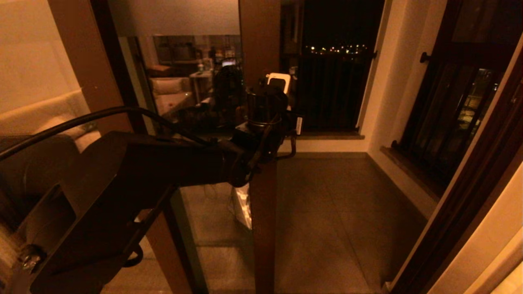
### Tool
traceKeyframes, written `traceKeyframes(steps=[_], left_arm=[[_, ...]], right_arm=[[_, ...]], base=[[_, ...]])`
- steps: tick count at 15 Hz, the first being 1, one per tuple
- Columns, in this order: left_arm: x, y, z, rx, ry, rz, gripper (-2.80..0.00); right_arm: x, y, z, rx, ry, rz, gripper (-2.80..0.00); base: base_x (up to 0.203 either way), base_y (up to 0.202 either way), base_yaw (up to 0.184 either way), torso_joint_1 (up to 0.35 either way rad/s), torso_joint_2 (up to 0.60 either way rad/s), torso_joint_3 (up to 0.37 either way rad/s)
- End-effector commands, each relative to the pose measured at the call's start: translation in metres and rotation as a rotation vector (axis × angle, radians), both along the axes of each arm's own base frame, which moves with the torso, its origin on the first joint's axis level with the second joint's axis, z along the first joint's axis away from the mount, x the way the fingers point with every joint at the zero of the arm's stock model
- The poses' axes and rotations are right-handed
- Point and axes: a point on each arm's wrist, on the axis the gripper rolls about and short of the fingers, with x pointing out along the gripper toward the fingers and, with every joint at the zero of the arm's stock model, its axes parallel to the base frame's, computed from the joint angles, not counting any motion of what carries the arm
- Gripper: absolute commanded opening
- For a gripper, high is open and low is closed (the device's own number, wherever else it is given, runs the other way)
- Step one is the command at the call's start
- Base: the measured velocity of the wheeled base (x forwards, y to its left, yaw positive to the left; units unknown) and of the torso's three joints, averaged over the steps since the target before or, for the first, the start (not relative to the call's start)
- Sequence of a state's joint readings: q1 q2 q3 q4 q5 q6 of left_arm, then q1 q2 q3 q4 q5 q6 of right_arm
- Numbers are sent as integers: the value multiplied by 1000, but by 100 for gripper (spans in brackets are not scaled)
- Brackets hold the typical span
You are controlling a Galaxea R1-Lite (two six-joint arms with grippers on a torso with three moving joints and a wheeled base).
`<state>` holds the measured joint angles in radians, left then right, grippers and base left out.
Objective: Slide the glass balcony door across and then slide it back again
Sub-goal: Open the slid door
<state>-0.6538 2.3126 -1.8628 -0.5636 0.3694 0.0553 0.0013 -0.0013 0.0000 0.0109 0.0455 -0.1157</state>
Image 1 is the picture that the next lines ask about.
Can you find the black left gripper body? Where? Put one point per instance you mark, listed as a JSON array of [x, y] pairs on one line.
[[293, 122]]

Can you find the brown framed sliding glass door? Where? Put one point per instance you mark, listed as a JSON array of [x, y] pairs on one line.
[[263, 228]]

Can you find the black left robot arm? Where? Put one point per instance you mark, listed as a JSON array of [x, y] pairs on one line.
[[122, 183]]

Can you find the black metal balcony railing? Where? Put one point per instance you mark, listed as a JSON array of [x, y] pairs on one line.
[[331, 94]]

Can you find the stone window sill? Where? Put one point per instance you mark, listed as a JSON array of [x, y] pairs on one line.
[[408, 175]]

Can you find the black metal window grille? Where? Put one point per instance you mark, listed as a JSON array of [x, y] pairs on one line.
[[425, 59]]

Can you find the dark framed window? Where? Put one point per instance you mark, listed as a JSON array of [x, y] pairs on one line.
[[470, 24]]

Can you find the brown framed fixed glass door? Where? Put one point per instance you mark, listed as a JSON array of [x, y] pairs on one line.
[[94, 61]]

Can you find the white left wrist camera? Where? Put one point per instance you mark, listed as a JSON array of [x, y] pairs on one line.
[[284, 77]]

